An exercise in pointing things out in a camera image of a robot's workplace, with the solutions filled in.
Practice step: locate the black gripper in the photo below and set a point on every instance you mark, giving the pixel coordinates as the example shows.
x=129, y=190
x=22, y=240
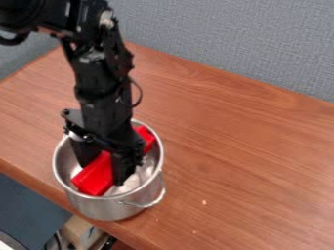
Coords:
x=102, y=121

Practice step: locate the red block object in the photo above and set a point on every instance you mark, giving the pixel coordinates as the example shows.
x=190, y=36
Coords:
x=95, y=178

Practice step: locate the metal pot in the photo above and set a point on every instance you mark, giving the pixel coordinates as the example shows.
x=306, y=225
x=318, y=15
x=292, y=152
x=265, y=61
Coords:
x=123, y=201

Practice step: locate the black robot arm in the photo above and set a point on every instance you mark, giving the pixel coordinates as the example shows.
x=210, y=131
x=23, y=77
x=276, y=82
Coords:
x=84, y=26

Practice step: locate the beige box under table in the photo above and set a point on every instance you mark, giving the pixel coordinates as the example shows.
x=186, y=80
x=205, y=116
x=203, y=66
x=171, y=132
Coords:
x=86, y=236

